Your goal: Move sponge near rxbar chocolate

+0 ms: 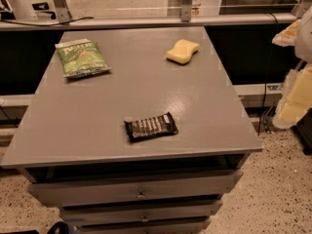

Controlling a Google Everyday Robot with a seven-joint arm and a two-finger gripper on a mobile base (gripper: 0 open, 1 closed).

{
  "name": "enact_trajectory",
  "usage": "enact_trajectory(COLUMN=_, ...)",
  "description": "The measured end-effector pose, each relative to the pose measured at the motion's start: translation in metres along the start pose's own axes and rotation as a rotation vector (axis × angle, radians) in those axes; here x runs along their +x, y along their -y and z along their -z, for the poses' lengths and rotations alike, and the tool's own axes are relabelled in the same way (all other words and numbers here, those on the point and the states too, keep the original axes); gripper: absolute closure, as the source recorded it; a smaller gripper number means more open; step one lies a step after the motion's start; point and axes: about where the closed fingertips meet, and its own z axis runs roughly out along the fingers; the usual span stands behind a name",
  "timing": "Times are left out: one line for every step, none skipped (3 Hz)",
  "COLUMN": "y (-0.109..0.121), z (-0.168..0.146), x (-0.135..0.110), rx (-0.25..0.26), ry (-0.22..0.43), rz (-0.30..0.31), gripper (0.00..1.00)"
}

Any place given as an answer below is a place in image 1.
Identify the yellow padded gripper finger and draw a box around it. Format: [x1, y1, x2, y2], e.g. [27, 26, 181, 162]
[272, 63, 312, 129]
[272, 19, 300, 47]

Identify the yellow sponge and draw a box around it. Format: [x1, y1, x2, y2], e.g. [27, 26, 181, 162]
[166, 39, 200, 64]

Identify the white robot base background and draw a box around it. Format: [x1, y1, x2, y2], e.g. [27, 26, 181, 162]
[1, 0, 38, 20]

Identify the black rxbar chocolate bar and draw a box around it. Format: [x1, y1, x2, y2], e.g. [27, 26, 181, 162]
[124, 112, 178, 142]

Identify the top grey drawer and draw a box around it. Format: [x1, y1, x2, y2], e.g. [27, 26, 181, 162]
[28, 170, 243, 207]

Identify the grey drawer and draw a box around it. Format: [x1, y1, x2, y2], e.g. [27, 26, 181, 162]
[28, 170, 243, 207]
[79, 217, 211, 234]
[61, 197, 222, 225]

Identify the bottom grey drawer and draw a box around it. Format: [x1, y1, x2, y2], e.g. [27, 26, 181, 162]
[79, 217, 211, 234]

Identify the middle grey drawer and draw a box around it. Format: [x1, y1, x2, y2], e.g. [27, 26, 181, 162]
[61, 197, 222, 225]

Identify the grey drawer cabinet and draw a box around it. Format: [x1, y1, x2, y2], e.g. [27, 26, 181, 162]
[2, 27, 261, 234]

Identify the green chip bag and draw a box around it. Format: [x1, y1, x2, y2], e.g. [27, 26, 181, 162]
[56, 39, 110, 78]

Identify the black round object bottom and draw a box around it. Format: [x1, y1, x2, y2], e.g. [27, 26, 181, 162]
[47, 221, 69, 234]

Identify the grey metal rail frame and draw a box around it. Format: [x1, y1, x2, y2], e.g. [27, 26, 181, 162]
[1, 0, 311, 31]

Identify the black cable on rail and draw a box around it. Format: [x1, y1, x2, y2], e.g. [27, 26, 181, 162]
[0, 16, 96, 27]

